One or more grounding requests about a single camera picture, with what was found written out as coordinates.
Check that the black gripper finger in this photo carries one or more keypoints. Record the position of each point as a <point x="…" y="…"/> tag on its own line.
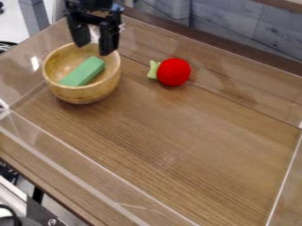
<point x="78" y="29"/>
<point x="108" y="39"/>

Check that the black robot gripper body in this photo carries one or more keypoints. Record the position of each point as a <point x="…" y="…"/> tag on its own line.
<point x="91" y="11"/>

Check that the light wooden bowl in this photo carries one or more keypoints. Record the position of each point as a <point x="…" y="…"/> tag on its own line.
<point x="63" y="60"/>

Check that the green rectangular block stick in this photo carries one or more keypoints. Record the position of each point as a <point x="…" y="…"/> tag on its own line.
<point x="83" y="73"/>

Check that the red felt tomato toy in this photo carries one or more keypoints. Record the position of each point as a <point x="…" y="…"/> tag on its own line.
<point x="171" y="72"/>

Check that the black table leg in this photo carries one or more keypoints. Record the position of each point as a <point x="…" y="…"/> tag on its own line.
<point x="38" y="195"/>

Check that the grey post at back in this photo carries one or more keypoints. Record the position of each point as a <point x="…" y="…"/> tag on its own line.
<point x="35" y="15"/>

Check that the clear acrylic tray enclosure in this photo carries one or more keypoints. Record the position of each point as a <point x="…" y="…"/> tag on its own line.
<point x="199" y="155"/>

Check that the black bracket with bolt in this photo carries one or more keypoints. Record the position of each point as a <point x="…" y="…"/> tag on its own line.
<point x="40" y="214"/>

